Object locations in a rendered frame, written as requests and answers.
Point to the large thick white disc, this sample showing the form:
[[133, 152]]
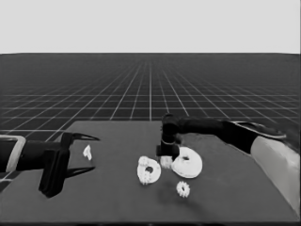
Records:
[[191, 169]]

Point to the small white T-shaped piece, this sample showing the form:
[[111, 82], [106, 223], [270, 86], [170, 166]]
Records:
[[88, 153]]

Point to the white round carrier with pins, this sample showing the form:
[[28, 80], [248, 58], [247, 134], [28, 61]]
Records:
[[156, 168]]

